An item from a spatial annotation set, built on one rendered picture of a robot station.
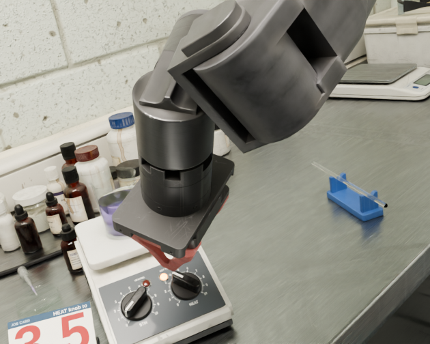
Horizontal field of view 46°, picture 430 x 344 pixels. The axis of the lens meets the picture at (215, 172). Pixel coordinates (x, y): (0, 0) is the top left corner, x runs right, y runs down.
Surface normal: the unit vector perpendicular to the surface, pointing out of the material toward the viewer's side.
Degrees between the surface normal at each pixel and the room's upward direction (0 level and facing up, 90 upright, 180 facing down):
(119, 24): 90
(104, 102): 90
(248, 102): 114
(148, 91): 30
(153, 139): 108
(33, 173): 90
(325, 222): 0
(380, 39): 93
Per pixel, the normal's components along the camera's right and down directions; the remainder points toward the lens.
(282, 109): 0.17, 0.51
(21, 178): 0.69, 0.16
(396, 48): -0.70, 0.43
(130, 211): 0.04, -0.65
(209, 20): -0.62, -0.62
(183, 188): 0.29, 0.73
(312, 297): -0.17, -0.92
